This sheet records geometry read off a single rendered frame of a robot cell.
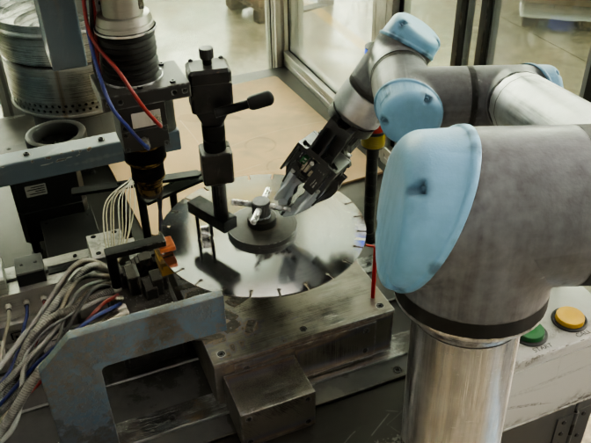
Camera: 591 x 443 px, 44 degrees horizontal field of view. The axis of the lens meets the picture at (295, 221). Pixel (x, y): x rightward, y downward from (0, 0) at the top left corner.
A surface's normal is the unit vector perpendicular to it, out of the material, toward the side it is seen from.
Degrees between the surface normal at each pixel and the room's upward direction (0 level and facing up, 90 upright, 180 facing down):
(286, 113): 0
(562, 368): 90
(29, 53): 90
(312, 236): 0
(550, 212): 61
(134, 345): 90
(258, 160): 0
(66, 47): 90
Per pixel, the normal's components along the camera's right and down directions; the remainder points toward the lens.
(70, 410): 0.38, 0.53
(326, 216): -0.02, -0.82
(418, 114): 0.01, 0.63
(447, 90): 0.00, -0.08
